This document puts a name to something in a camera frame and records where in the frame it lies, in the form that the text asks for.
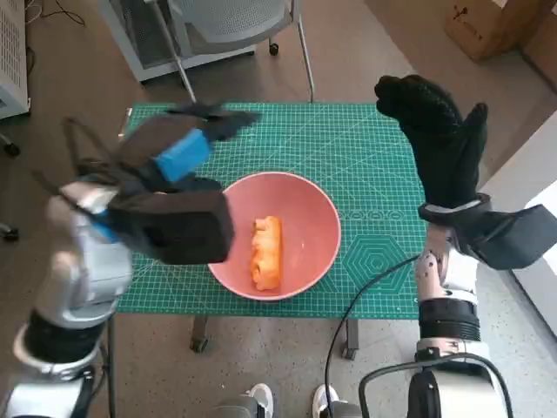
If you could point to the metal table leg with caster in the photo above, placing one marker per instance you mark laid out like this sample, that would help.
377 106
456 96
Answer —
199 331
350 335

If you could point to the long orange toy bread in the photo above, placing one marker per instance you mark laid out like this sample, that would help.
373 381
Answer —
267 252

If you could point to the white perforated appliance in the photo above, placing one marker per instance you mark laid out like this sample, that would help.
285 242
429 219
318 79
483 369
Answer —
12 52

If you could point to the grey leg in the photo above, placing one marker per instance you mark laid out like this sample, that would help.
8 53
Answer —
235 411

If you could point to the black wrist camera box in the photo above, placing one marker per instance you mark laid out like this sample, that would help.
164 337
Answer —
187 226
513 244

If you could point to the white sneaker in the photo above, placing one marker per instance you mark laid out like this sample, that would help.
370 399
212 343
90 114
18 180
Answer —
325 400
261 398

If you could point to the cardboard box with black print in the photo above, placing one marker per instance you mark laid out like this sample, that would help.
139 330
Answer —
483 26

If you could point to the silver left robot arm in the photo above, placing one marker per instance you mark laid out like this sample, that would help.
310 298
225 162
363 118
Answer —
82 270

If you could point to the plain cardboard box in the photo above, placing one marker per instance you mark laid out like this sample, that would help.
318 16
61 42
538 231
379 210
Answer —
544 56

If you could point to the white furniture panel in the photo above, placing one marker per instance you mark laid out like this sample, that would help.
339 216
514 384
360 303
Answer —
539 300

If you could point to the grey mesh office chair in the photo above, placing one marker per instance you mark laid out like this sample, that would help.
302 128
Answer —
235 22

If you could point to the chair base with black casters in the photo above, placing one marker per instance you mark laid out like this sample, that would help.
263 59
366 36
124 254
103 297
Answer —
12 148

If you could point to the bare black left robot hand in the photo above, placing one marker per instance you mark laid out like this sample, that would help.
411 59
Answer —
178 152

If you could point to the pink bowl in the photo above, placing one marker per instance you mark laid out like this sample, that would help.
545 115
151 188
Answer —
304 217

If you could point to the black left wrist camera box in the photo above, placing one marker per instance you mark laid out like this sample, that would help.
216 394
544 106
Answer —
187 226

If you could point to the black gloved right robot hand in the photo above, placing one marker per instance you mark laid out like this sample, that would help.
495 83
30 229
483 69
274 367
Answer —
448 152

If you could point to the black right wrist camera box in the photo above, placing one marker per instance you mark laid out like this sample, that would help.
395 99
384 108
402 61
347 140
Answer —
513 244

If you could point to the green cutting mat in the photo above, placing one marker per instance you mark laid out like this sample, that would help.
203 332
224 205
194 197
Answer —
304 130

